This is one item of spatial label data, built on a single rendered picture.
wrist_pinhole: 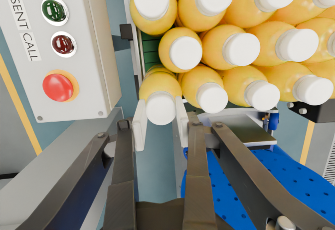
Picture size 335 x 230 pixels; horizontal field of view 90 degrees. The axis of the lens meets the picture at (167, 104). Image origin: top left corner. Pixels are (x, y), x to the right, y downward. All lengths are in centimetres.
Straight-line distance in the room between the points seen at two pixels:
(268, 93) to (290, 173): 22
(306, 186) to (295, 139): 161
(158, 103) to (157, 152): 144
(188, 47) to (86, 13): 12
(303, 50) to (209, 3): 13
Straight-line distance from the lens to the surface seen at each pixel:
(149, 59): 42
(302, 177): 44
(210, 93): 23
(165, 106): 21
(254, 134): 39
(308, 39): 28
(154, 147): 161
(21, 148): 203
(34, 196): 83
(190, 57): 22
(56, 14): 24
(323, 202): 41
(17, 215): 80
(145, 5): 22
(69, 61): 25
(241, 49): 24
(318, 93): 31
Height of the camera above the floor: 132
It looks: 69 degrees down
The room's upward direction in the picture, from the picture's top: 173 degrees clockwise
